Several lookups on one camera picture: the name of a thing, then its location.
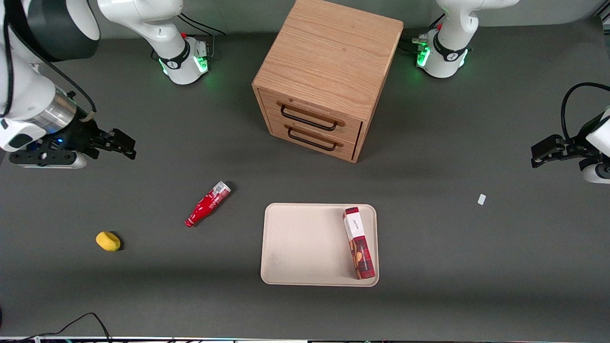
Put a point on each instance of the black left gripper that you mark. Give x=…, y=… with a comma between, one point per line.
x=575, y=144

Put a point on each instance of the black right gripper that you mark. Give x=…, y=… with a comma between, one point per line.
x=82, y=135

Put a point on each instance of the red coke bottle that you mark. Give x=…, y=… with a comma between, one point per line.
x=205, y=206

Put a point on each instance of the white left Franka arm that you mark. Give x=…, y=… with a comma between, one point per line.
x=452, y=28

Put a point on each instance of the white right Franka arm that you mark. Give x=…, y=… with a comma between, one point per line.
x=28, y=95

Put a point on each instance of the beige rectangular tray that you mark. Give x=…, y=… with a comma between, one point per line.
x=310, y=247

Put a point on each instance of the white tape mark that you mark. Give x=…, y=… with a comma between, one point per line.
x=481, y=199

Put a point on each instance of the yellow lemon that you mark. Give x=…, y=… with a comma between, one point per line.
x=107, y=241

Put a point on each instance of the red white cookie box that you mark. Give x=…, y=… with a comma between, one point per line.
x=362, y=252

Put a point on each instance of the wooden two-drawer cabinet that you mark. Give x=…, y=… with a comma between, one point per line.
x=329, y=52

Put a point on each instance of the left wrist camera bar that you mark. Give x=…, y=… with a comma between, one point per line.
x=595, y=174

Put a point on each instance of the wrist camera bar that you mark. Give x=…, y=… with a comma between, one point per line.
x=595, y=174
x=47, y=159

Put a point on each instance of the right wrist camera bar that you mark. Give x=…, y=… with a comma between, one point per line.
x=47, y=159

